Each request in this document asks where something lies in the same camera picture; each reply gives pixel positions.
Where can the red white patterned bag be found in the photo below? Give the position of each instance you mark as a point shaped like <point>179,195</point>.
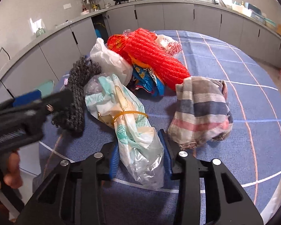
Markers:
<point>168,45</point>

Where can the clear bag with teal print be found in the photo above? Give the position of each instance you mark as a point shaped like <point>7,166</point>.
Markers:
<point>140,148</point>

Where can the person's left hand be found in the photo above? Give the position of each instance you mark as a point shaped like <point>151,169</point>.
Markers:
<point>13,174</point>

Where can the striped cloth rag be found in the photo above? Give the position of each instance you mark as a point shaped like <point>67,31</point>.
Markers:
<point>202,113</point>

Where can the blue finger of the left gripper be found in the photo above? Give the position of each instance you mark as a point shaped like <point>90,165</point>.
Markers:
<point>27,98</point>

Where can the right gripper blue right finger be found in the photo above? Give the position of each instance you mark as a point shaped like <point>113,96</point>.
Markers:
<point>167,157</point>

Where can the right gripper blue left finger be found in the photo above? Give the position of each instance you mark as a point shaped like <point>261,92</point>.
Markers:
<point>114,161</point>

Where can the white plastic bag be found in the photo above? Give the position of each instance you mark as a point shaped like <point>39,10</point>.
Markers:
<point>111,62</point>

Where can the orange blue snack wrapper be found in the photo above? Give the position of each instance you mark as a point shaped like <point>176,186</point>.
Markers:
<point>144,77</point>

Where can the spice rack with bottles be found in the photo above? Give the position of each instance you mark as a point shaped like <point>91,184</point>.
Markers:
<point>93,5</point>

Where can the green kettle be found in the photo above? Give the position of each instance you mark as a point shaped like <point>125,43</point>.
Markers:
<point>40,31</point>

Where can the blue plaid tablecloth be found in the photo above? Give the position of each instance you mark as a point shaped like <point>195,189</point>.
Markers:
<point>217,183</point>

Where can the red foam net sleeve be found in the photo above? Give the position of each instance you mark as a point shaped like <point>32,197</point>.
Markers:
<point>140,47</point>

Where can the grey kitchen cabinets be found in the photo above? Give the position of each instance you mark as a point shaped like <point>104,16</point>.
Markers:
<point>50,55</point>

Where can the teal trash bin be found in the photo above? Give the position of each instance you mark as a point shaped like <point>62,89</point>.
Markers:
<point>46,88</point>

